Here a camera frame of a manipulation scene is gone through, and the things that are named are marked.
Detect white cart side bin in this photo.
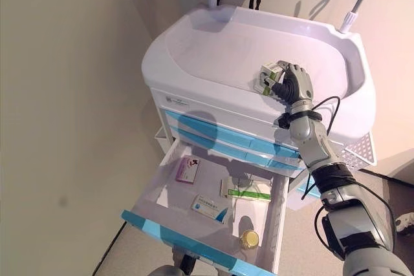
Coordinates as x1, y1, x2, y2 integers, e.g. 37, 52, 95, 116
154, 127, 169, 149

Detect white medical cart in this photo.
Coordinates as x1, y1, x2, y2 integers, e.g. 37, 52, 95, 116
140, 6, 378, 273

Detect long green white medicine box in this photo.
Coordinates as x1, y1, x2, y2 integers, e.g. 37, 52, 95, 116
219, 177, 272, 201

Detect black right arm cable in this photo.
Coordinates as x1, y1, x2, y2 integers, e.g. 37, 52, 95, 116
302, 96, 397, 251

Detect silver left robot leg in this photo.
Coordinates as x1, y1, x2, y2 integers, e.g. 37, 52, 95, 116
151, 246, 201, 276

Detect blue white cart drawer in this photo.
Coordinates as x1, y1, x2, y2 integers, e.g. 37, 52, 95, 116
121, 136, 290, 276
169, 125, 307, 171
163, 109, 301, 160

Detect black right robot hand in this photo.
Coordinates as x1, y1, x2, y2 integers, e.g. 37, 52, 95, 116
263, 59, 314, 107

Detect small green white medicine box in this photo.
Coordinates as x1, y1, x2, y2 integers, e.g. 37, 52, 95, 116
255, 61, 287, 98

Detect white perforated basket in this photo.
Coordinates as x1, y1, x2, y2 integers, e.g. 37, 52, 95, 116
336, 132, 378, 172

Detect bed caster wheel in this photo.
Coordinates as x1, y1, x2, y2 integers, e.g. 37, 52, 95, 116
396, 213, 414, 233

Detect white bin blue lid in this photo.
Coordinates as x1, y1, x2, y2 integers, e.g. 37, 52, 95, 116
289, 175, 324, 209

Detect cart label sticker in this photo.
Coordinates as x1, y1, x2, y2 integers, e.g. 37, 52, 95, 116
164, 94, 190, 107

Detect clear bottle yellow capsules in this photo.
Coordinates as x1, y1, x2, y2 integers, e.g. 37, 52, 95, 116
238, 229, 260, 251

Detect purple white medicine box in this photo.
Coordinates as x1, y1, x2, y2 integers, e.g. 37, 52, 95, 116
175, 156, 201, 184

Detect blue white medicine box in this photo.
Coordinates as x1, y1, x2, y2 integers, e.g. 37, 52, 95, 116
190, 194, 231, 224

